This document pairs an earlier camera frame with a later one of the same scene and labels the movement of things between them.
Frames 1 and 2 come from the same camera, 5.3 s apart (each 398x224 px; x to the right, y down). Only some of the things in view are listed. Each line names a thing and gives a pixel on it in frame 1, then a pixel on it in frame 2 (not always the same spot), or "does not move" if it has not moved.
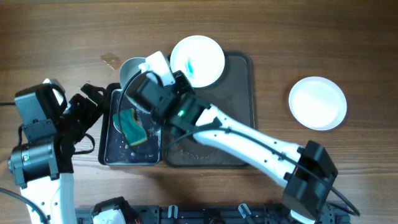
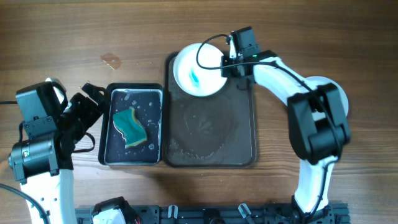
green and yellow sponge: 134,132 does not move
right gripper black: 181,81 to 227,71
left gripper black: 92,111 does not move
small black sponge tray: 113,149 does not move
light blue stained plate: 129,68 to 313,81
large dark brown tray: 233,94 does not move
